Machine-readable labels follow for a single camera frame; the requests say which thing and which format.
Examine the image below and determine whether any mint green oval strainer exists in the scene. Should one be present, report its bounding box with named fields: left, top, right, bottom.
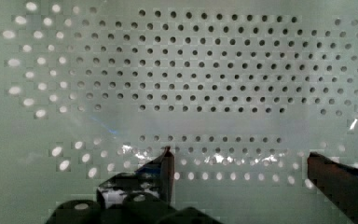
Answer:
left=0, top=0, right=358, bottom=224

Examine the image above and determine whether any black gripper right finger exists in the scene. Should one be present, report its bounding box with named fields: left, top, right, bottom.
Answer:
left=307, top=152, right=358, bottom=224

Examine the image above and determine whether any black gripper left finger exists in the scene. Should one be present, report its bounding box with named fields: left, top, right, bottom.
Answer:
left=96, top=147, right=174, bottom=205

